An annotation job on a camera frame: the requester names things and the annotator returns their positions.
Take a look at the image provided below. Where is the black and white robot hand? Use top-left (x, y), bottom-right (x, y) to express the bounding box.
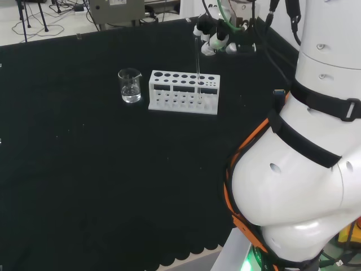
top-left (192, 14), bottom-right (230, 56)

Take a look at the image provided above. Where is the black cable with white label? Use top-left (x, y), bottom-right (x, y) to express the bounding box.
top-left (320, 248), bottom-right (361, 268)

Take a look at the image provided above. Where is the yellow stop button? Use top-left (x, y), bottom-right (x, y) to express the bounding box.
top-left (337, 216), bottom-right (361, 243)

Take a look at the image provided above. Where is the black floor cable loop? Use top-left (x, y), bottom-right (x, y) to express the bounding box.
top-left (11, 15), bottom-right (66, 37)

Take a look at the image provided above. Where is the pale board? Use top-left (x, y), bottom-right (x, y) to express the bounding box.
top-left (180, 0), bottom-right (204, 19)

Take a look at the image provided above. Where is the green cable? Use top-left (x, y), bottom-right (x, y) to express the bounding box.
top-left (216, 0), bottom-right (246, 32)

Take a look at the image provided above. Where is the black cable with plug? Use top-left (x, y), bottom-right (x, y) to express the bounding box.
top-left (264, 0), bottom-right (280, 29)
top-left (284, 0), bottom-right (303, 46)

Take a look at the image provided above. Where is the black bench cloth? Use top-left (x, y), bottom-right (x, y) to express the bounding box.
top-left (0, 16), bottom-right (300, 269)

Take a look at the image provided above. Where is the black cable bundle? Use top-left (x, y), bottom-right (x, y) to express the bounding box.
top-left (139, 5), bottom-right (159, 27)

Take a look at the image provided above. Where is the clear glass rod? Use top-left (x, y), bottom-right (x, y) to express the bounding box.
top-left (193, 36), bottom-right (203, 106)

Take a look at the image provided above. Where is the white test tube rack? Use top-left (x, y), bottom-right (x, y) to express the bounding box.
top-left (148, 69), bottom-right (221, 116)

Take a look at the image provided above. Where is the thin black cable loop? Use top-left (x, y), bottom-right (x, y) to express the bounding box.
top-left (250, 15), bottom-right (292, 89)

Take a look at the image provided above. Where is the black tripod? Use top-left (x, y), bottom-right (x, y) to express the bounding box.
top-left (15, 0), bottom-right (50, 43)

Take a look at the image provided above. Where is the grey metal box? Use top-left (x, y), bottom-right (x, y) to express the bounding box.
top-left (88, 0), bottom-right (147, 30)

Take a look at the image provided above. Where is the clear glass beaker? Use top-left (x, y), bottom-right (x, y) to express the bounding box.
top-left (117, 67), bottom-right (143, 104)

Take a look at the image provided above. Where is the orange cable sleeve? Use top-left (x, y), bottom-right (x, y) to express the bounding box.
top-left (223, 92), bottom-right (292, 255)

